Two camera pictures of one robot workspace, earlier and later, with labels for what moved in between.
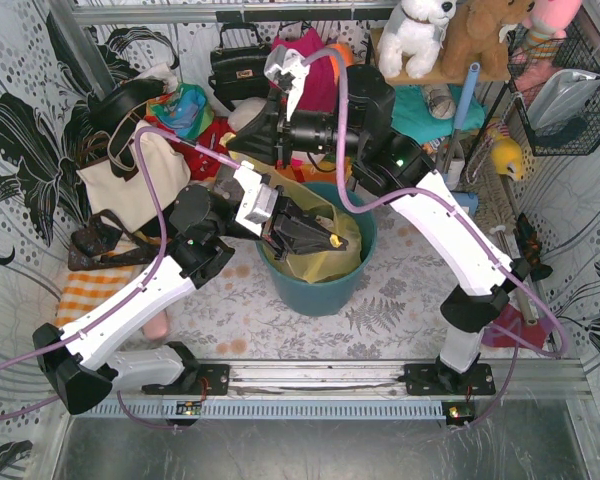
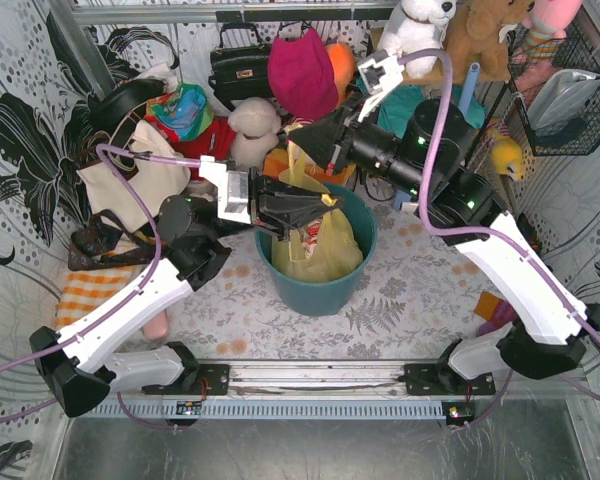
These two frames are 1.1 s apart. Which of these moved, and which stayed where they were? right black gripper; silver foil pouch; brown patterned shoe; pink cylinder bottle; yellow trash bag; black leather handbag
Moved: right black gripper; yellow trash bag
Stayed: brown patterned shoe; pink cylinder bottle; silver foil pouch; black leather handbag
